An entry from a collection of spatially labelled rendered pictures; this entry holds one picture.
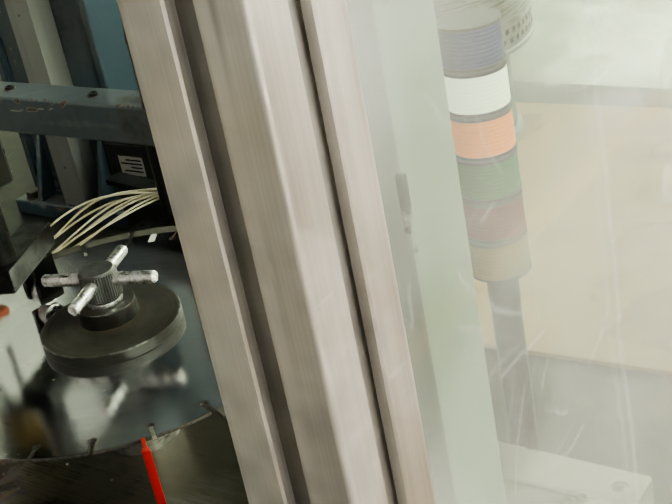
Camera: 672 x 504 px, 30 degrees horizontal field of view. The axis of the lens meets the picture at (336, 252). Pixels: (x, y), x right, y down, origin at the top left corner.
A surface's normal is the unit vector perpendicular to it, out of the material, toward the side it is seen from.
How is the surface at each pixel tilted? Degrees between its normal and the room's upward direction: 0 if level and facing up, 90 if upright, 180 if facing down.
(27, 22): 90
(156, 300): 5
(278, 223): 90
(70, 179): 90
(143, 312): 5
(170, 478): 0
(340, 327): 90
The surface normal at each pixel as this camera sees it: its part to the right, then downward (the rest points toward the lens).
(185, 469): -0.18, -0.88
